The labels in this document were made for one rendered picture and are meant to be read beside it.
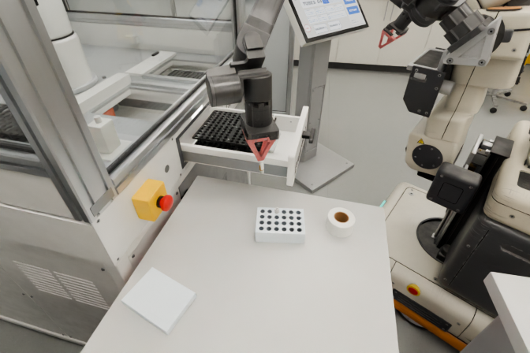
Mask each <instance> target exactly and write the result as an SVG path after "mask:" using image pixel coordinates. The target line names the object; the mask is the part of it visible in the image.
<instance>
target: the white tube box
mask: <svg viewBox="0 0 530 353"><path fill-rule="evenodd" d="M304 240H305V225H304V209H291V208H279V213H278V214H276V213H275V212H274V208H269V207H257V215H256V242H268V243H304Z"/></svg>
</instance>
